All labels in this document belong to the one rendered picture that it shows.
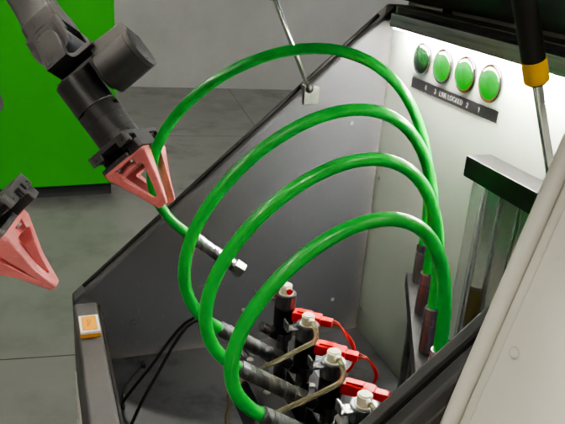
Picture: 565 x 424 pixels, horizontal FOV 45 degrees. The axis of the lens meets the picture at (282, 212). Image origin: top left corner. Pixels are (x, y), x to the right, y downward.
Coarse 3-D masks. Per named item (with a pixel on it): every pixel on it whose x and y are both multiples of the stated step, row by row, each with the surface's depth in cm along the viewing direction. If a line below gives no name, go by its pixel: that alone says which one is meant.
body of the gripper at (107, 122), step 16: (96, 112) 88; (112, 112) 88; (96, 128) 88; (112, 128) 88; (128, 128) 88; (144, 128) 91; (96, 144) 90; (112, 144) 85; (96, 160) 86; (112, 160) 89
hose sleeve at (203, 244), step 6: (198, 240) 93; (204, 240) 93; (198, 246) 93; (204, 246) 93; (210, 246) 93; (216, 246) 94; (204, 252) 94; (210, 252) 93; (216, 252) 94; (216, 258) 94; (234, 258) 95; (234, 264) 94
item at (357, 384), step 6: (348, 378) 78; (342, 384) 77; (348, 384) 77; (354, 384) 77; (360, 384) 77; (366, 384) 77; (372, 384) 77; (342, 390) 77; (348, 390) 77; (354, 390) 77; (372, 390) 76; (378, 390) 77; (384, 390) 77; (354, 396) 77; (378, 396) 76; (384, 396) 76
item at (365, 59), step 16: (272, 48) 85; (288, 48) 84; (304, 48) 84; (320, 48) 84; (336, 48) 84; (352, 48) 85; (240, 64) 84; (256, 64) 85; (368, 64) 85; (208, 80) 85; (224, 80) 85; (400, 80) 87; (192, 96) 86; (400, 96) 87; (176, 112) 86; (416, 112) 88; (160, 128) 87; (416, 128) 89; (160, 144) 88; (160, 208) 91; (176, 224) 92
